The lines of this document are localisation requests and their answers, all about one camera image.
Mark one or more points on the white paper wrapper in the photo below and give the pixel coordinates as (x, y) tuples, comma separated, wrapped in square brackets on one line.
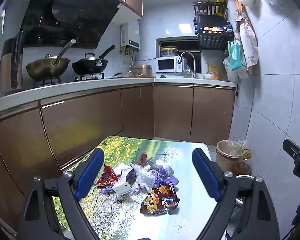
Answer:
[(121, 171)]

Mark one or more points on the hanging green plastic bag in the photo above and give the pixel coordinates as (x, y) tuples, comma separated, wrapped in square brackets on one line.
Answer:
[(236, 57)]

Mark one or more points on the small white box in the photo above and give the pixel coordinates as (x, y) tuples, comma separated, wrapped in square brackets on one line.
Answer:
[(122, 188)]

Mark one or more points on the clear plastic bag red print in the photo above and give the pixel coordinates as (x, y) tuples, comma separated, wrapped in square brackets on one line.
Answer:
[(143, 158)]

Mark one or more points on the round trash bin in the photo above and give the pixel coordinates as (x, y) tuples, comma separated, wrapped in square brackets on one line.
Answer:
[(227, 160)]

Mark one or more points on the white microwave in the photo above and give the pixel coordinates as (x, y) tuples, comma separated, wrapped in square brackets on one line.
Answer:
[(166, 64)]

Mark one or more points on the white water heater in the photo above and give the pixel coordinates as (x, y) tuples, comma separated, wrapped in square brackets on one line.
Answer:
[(131, 35)]

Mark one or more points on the steel kitchen faucet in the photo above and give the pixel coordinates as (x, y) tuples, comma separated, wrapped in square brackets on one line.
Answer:
[(193, 62)]

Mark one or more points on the black wok with lid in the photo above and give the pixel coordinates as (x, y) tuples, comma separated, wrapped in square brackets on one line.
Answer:
[(90, 66)]

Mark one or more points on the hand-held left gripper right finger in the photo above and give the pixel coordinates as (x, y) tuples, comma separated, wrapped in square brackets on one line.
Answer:
[(206, 177)]

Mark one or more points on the hanging brown plastic bag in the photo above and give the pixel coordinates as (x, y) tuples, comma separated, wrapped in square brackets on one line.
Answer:
[(247, 42)]

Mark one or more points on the black range hood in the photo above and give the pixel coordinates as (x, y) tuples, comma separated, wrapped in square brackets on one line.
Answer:
[(77, 12)]

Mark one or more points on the red snack packet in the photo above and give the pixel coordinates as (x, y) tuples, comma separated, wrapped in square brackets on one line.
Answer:
[(107, 177)]

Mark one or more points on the white bowl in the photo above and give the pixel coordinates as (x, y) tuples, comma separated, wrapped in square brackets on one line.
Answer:
[(209, 76)]

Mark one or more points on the silver black foil packet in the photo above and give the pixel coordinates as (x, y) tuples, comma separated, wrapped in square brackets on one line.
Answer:
[(130, 176)]

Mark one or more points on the amber oil bottle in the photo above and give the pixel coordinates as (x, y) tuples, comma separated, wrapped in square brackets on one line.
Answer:
[(243, 168)]

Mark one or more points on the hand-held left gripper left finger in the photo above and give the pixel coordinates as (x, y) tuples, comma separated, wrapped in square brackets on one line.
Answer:
[(90, 172)]

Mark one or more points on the black wall rack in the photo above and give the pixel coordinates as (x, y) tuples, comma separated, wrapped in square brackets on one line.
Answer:
[(212, 40)]

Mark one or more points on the yellow cup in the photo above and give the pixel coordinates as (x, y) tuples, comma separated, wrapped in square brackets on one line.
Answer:
[(220, 0)]

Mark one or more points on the dark red snack bag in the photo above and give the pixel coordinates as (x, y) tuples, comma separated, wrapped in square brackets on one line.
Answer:
[(162, 200)]

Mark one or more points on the gas stove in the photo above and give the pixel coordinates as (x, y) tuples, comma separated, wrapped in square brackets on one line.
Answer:
[(91, 77)]

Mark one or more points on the glass jar yellow lid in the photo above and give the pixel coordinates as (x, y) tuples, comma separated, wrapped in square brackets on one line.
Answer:
[(168, 52)]

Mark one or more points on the purple plastic bag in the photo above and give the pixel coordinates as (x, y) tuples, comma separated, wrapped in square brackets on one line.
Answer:
[(165, 177)]

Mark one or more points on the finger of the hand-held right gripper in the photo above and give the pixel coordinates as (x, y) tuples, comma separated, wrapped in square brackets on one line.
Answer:
[(293, 150)]

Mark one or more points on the brass wok with lid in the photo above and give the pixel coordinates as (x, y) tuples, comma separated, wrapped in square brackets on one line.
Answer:
[(45, 67)]

